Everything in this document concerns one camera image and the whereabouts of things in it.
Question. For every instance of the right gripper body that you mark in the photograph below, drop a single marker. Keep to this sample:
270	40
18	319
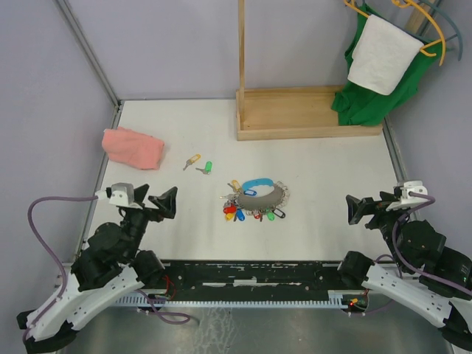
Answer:
386	218

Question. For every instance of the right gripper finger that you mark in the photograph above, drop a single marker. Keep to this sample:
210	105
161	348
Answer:
357	208
355	218

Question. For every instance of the grey-green hanger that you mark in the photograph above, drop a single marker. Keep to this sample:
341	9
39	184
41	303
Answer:
435	7

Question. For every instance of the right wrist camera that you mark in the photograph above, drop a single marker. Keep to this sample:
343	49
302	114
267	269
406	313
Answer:
406	193

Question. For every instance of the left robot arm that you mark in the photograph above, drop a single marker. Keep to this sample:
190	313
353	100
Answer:
110	266

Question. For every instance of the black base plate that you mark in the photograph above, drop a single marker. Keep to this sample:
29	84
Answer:
245	281

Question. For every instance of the pink folded towel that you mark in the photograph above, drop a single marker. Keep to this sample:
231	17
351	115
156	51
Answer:
133	149

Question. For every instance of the wooden rack stand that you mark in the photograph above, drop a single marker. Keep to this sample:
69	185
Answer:
287	113

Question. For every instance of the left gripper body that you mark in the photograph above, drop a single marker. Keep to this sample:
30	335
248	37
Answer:
136	220

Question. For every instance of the metal keyring plate with keys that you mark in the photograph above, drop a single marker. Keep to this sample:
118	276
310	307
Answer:
261	198

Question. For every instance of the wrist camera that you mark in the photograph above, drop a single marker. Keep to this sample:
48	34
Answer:
120	194
406	193

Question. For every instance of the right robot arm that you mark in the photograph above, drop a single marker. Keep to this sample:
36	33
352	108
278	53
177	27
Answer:
433	280

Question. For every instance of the green cloth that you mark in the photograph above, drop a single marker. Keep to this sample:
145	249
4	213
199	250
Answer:
356	105

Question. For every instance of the yellow tag key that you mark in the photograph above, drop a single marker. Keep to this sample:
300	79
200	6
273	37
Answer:
192	160

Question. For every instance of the white towel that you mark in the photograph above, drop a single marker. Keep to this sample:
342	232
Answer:
382	55

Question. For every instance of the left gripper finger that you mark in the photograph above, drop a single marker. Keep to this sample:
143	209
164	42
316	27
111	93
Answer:
139	194
165	203

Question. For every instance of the metal corner frame post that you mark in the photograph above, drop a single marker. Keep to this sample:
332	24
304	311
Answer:
65	9

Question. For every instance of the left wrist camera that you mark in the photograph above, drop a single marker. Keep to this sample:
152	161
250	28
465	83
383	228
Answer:
120	194

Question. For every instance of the green tag key left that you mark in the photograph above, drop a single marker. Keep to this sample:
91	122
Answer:
207	169

